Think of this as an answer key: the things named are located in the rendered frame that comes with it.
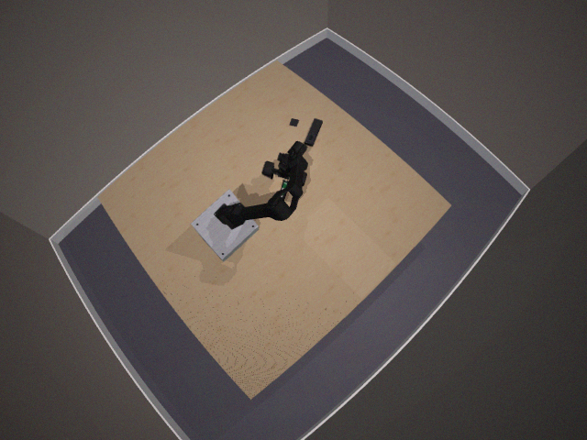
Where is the black flat bar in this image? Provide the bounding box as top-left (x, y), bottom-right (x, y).
top-left (305, 118), bottom-right (323, 147)

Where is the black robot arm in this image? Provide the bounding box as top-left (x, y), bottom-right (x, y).
top-left (214, 141), bottom-right (308, 229)

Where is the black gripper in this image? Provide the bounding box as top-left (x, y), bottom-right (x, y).
top-left (261, 161), bottom-right (307, 186)

